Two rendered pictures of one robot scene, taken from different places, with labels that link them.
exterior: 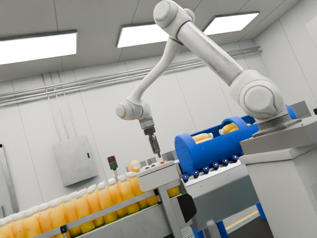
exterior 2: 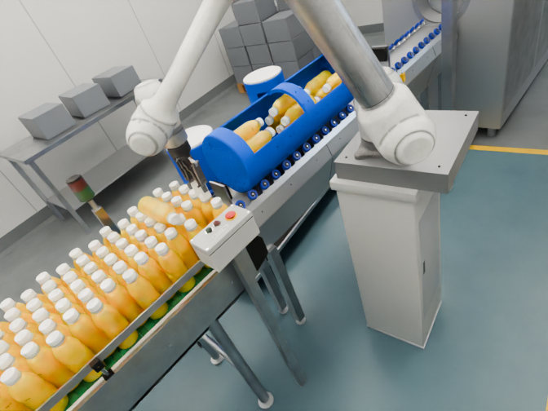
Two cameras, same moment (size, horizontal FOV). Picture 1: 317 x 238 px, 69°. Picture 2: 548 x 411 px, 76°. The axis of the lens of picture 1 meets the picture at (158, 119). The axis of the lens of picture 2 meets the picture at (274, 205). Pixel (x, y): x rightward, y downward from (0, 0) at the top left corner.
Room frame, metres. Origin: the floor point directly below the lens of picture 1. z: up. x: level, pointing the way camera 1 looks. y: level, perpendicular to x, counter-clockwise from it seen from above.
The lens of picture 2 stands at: (0.32, 0.24, 1.78)
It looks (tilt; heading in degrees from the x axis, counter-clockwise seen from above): 36 degrees down; 341
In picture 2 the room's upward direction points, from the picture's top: 21 degrees counter-clockwise
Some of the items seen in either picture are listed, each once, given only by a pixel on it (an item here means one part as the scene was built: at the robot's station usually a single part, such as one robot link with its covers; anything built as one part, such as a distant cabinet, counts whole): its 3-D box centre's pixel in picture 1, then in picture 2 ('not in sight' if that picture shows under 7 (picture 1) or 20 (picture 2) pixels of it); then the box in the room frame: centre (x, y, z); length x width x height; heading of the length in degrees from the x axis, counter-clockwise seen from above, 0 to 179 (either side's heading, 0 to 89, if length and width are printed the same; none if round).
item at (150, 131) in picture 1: (151, 134); (182, 154); (1.47, 0.08, 1.28); 0.08 x 0.07 x 0.09; 16
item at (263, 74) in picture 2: not in sight; (262, 74); (2.61, -0.82, 1.03); 0.28 x 0.28 x 0.01
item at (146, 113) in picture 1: (140, 108); (156, 107); (1.46, 0.09, 1.47); 0.13 x 0.11 x 0.16; 152
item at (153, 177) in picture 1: (157, 175); (226, 236); (1.26, 0.11, 1.05); 0.20 x 0.10 x 0.10; 106
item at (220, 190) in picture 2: (179, 173); (223, 194); (1.59, -0.01, 0.99); 0.10 x 0.02 x 0.12; 16
